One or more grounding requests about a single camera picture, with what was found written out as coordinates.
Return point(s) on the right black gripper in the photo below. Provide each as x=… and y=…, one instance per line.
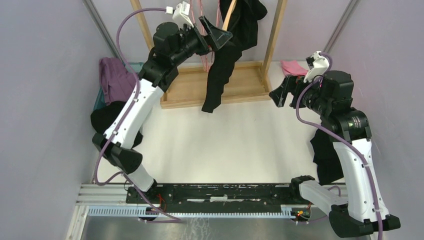
x=291, y=83

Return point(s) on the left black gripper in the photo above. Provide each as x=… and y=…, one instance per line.
x=219, y=37

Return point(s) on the black pleated skirt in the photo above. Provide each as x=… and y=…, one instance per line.
x=243, y=24

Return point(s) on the black garment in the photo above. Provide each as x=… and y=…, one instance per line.
x=329, y=168
x=103, y=118

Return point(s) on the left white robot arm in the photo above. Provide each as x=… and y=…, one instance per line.
x=116, y=144

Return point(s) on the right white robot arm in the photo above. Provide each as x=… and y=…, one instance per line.
x=363, y=211

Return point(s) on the wooden hanger rack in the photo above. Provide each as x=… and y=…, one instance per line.
x=249, y=81

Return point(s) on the pink garment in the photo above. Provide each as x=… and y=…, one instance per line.
x=293, y=68

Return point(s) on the teal plastic basket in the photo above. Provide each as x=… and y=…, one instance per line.
x=100, y=100

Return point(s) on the purple garment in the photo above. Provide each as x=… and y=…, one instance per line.
x=116, y=82

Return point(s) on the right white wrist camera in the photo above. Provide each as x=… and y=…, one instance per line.
x=319, y=62

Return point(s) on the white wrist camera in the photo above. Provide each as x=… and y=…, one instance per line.
x=180, y=14
x=319, y=62

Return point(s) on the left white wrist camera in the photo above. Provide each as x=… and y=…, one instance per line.
x=180, y=14

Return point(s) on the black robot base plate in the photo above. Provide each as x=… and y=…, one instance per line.
x=234, y=198

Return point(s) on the slotted grey cable duct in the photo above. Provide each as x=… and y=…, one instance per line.
x=145, y=212

